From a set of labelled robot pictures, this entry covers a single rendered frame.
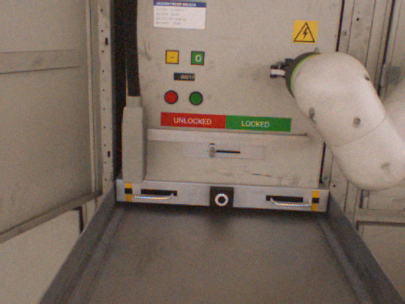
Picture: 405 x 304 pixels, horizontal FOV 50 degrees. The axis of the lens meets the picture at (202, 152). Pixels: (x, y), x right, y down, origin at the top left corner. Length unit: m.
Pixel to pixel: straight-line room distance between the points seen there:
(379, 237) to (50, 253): 0.94
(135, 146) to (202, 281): 0.33
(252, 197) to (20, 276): 0.74
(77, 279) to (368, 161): 0.55
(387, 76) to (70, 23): 0.79
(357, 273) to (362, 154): 0.34
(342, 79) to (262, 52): 0.44
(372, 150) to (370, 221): 0.67
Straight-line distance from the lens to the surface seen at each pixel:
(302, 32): 1.05
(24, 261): 1.40
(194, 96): 1.04
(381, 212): 1.32
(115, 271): 0.88
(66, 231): 1.31
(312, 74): 0.64
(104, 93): 1.17
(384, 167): 0.68
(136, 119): 0.96
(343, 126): 0.65
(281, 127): 1.07
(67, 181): 1.18
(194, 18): 1.03
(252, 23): 1.04
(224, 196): 1.08
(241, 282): 0.86
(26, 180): 1.08
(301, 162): 1.11
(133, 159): 0.99
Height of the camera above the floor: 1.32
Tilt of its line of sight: 17 degrees down
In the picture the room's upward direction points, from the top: 3 degrees clockwise
